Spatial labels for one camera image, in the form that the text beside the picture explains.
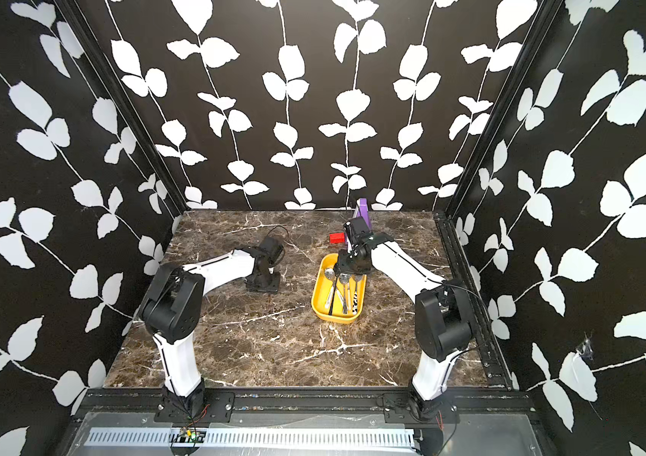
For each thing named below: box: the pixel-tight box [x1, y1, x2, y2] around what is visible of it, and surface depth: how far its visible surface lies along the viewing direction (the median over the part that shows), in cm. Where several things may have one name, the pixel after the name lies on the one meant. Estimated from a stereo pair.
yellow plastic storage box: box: [311, 253, 368, 324], surface depth 97 cm
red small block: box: [328, 231, 345, 245], surface depth 113 cm
